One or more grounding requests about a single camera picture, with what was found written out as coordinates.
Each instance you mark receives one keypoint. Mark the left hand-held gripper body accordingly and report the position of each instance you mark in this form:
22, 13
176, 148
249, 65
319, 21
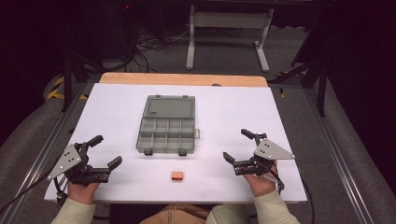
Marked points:
67, 160

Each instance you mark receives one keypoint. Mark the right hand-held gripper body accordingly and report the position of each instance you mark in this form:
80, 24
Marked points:
270, 151

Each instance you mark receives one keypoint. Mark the person's right hand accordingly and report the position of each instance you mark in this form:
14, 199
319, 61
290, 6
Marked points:
261, 183

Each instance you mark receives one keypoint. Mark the person's left hand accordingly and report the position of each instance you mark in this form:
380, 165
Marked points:
81, 193

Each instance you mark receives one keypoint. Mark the white table cover board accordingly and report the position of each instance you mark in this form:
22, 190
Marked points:
118, 109

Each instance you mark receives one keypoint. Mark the small orange block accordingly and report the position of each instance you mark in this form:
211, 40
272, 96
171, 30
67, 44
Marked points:
177, 176

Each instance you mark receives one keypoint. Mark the yellow black floor tape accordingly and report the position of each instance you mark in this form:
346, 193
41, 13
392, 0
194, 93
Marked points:
56, 91

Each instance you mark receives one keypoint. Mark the black tripod stand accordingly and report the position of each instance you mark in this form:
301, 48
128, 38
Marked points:
67, 84
322, 84

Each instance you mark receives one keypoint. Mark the grey plastic compartment box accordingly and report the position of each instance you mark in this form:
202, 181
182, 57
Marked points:
168, 124

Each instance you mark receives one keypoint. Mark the person's tan clothing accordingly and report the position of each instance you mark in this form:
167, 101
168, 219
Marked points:
174, 215

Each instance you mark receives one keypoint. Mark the grey metal stand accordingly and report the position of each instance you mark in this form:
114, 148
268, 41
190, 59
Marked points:
230, 20

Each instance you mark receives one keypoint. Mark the aluminium floor rail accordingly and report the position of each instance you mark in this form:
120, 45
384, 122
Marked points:
342, 161
37, 161

